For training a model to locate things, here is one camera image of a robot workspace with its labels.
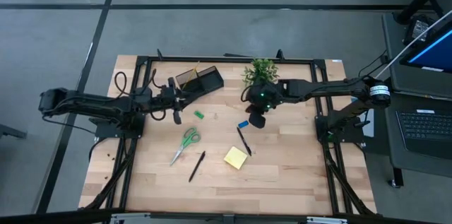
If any black pen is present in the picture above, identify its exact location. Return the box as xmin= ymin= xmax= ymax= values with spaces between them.
xmin=236 ymin=126 xmax=253 ymax=157
xmin=188 ymin=151 xmax=206 ymax=183

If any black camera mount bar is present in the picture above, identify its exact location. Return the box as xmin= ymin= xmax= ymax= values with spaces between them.
xmin=0 ymin=208 xmax=452 ymax=224

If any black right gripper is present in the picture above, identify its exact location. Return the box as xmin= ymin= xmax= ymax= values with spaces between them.
xmin=246 ymin=82 xmax=280 ymax=129

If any black mesh desk organizer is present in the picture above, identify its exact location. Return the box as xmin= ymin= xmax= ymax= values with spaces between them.
xmin=175 ymin=65 xmax=225 ymax=103

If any small green potted plant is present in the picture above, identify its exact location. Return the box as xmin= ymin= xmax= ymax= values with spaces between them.
xmin=242 ymin=57 xmax=280 ymax=89

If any white cable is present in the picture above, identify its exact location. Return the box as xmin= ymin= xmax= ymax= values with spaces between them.
xmin=374 ymin=10 xmax=452 ymax=80

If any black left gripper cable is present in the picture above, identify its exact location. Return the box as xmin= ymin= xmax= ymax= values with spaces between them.
xmin=150 ymin=108 xmax=167 ymax=122

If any black metal table frame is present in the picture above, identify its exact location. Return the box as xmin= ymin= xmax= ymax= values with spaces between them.
xmin=83 ymin=49 xmax=377 ymax=218

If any dark grey laptop keyboard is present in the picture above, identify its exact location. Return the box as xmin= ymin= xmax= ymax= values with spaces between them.
xmin=383 ymin=91 xmax=452 ymax=179

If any yellow sticky note pad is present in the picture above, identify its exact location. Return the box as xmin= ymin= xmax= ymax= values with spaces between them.
xmin=223 ymin=146 xmax=249 ymax=170

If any laptop with blue screen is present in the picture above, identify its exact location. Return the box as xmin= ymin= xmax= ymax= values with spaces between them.
xmin=383 ymin=11 xmax=452 ymax=101

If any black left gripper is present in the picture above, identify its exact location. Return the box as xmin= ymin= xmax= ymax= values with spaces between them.
xmin=160 ymin=77 xmax=198 ymax=125

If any black power adapter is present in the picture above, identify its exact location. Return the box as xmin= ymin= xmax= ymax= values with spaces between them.
xmin=402 ymin=13 xmax=437 ymax=47

